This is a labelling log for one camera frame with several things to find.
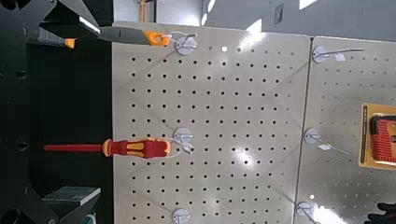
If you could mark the white peg hook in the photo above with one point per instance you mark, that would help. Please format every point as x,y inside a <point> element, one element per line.
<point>302,208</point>
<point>181,215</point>
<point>311,136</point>
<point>320,54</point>
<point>186,46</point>
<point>182,133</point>

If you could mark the red black tool on card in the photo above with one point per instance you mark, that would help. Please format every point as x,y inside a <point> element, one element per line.
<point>384,140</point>

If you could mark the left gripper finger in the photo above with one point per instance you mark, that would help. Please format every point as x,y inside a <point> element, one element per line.
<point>73,21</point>
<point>71,199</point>

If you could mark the white pegboard panel with package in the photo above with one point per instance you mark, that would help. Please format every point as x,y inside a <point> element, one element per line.
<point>342,93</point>

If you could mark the grey scraper with orange guard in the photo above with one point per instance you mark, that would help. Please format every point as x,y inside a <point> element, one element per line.
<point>130,35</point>

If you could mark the red yellow screwdriver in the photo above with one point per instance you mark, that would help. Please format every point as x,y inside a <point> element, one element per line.
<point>140,148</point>

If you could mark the white metal pegboard panel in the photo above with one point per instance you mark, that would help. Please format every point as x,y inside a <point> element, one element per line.
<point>218,124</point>

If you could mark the black backboard panel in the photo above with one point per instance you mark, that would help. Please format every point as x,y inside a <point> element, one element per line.
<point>68,109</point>

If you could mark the grey floor outlet plate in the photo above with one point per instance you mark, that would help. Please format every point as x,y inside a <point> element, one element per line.
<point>278,14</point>

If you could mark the black hanging item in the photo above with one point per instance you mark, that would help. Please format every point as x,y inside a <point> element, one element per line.
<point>386,214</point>

